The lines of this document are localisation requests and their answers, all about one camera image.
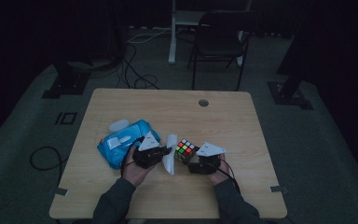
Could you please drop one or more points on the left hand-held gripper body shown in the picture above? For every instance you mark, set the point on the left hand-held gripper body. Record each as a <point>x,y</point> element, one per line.
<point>147,157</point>

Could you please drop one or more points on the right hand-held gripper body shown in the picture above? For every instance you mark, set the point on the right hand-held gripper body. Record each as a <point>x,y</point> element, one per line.
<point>206,165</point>

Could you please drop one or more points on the white wet wipe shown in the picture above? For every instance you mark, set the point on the white wet wipe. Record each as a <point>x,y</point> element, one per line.
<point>170,163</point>

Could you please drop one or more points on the multicoloured puzzle cube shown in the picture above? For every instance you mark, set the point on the multicoloured puzzle cube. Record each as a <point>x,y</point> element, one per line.
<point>185,148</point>

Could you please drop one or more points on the blue wet wipes pack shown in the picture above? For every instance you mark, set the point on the blue wet wipes pack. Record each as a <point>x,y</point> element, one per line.
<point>121,151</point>

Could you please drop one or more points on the person's right hand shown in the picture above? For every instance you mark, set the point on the person's right hand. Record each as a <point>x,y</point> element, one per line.
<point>220,176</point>

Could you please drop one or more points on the person's left hand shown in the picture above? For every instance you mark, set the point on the person's left hand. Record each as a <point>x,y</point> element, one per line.
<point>133,174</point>

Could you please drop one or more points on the round grey table grommet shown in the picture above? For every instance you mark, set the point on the round grey table grommet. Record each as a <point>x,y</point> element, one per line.
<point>203,103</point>

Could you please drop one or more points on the grey tape piece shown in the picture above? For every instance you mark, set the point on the grey tape piece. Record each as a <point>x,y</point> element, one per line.
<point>61,191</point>
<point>278,188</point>

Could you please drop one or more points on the black stand base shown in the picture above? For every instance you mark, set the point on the black stand base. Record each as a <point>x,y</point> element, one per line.
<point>66,84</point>
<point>289,93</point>

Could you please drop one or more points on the black chair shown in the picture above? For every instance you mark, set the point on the black chair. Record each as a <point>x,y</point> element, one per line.
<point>220,40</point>

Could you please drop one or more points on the white desk frame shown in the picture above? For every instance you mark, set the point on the white desk frame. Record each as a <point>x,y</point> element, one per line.
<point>172,37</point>

